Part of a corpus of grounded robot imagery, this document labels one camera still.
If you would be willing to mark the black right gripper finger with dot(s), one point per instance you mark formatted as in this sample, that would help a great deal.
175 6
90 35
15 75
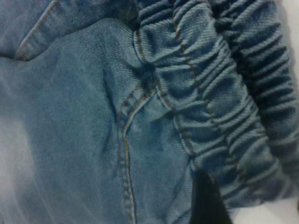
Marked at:
208 205

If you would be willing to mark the blue denim pants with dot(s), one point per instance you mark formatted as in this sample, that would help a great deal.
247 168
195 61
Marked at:
93 116

